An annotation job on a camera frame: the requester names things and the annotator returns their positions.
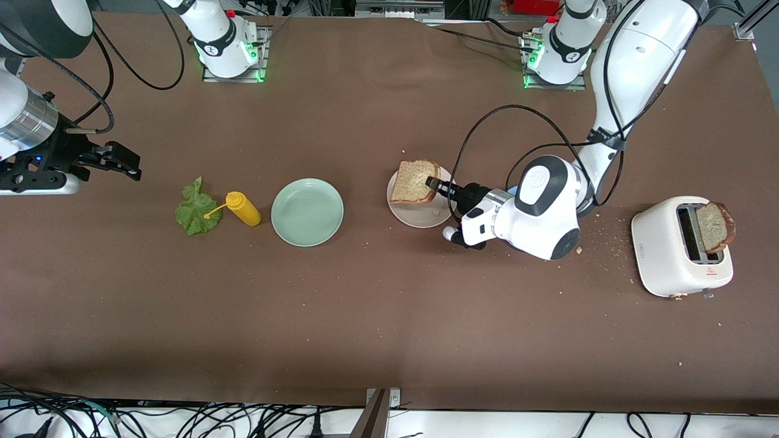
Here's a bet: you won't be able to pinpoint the beige plate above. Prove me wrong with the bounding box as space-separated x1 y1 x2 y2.
386 165 458 229

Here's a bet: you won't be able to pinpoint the dark metal post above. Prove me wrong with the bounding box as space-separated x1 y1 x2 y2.
349 389 388 438

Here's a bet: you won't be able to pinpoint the aluminium corner rail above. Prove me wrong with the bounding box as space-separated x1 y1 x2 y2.
732 0 779 41

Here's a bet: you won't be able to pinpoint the black cable on table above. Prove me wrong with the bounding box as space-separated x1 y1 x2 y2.
426 17 536 48

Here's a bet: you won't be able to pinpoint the red box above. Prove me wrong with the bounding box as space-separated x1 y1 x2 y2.
510 0 562 16

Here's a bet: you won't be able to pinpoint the silver metal bracket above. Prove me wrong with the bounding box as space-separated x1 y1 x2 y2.
365 388 402 408

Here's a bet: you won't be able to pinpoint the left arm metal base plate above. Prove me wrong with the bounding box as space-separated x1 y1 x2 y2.
522 33 589 91

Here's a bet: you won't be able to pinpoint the green plate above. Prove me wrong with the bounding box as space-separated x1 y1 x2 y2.
271 178 345 248

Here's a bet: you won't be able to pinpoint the white toaster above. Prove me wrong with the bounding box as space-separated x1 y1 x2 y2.
631 196 735 301

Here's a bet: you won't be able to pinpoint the tangled black cables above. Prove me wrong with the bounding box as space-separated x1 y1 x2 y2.
0 382 366 438

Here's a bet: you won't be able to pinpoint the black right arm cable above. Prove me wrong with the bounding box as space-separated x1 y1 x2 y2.
0 0 186 136

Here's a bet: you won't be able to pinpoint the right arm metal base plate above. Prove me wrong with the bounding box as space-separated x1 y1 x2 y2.
202 26 272 83

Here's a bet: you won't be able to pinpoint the light-crust bread slice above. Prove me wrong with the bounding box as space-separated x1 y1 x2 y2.
389 159 441 205

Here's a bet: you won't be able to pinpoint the green lettuce leaf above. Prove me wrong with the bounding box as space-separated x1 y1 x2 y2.
175 176 223 237

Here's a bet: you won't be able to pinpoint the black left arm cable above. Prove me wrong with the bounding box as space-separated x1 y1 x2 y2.
447 0 713 227

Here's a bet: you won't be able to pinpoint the grey metal equipment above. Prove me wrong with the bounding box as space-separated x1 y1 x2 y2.
355 0 446 20

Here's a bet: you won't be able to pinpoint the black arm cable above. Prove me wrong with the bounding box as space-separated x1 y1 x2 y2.
447 0 713 227
0 0 186 136

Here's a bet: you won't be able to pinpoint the dark-crust bread slice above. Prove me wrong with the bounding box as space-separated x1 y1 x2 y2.
695 201 736 255

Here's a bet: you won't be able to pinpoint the yellow squeeze bottle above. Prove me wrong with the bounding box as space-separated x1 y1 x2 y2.
203 191 262 227

